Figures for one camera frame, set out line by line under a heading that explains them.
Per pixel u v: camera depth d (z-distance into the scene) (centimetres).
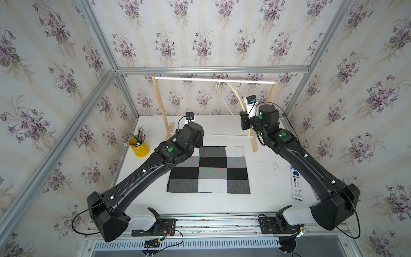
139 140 93
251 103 61
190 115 60
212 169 91
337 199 39
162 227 72
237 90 73
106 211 37
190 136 50
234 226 75
